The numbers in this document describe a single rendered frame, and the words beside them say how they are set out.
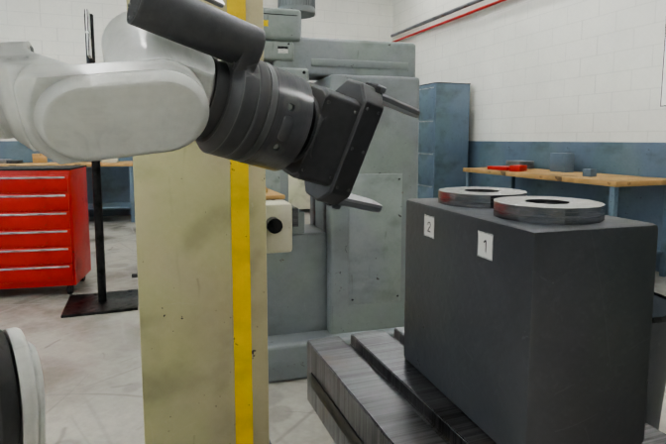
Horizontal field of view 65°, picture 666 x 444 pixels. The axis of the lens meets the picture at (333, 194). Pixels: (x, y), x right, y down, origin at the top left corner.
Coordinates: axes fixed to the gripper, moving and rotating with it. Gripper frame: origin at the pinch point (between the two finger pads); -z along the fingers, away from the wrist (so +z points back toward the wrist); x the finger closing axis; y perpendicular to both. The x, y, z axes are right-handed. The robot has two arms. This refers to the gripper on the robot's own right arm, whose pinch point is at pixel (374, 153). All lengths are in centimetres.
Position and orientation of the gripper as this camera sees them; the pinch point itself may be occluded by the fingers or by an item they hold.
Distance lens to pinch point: 53.7
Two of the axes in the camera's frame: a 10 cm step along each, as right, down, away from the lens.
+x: 3.5, -9.2, -1.6
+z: -7.8, -2.0, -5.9
